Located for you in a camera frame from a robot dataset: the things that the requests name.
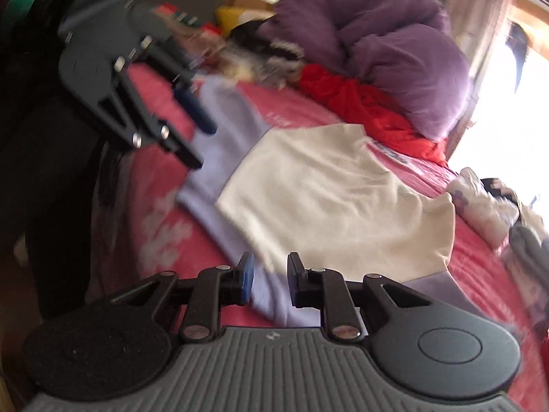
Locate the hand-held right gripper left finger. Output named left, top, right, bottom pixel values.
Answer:
left=107, top=252, right=255, bottom=345

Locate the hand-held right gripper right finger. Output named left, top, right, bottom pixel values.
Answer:
left=287, top=252, right=434, bottom=341

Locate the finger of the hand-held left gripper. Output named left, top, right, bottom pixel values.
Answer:
left=98, top=62, right=204, bottom=170
left=129, top=36, right=217, bottom=135

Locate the cream and lilac sweatshirt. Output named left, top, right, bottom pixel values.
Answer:
left=176, top=75, right=472, bottom=329

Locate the pile of mixed folded clothes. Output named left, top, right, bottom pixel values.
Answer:
left=159, top=4, right=305, bottom=89

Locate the pink floral blanket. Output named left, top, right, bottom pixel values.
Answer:
left=86, top=62, right=549, bottom=412

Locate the yellow pillow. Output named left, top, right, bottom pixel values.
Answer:
left=217, top=6, right=250, bottom=32

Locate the red quilt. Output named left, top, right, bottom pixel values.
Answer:
left=298, top=64, right=449, bottom=166

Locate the purple duvet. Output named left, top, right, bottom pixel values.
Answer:
left=257, top=0, right=472, bottom=142

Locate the white floral folded pajama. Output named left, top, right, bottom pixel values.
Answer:
left=448, top=167, right=519, bottom=247

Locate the black garment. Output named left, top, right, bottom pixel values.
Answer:
left=480, top=177, right=519, bottom=207

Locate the grey knitted folded garment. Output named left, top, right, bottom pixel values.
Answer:
left=508, top=225, right=549, bottom=275

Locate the lilac striped folded garment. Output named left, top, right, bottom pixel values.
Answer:
left=502, top=257, right=549, bottom=322

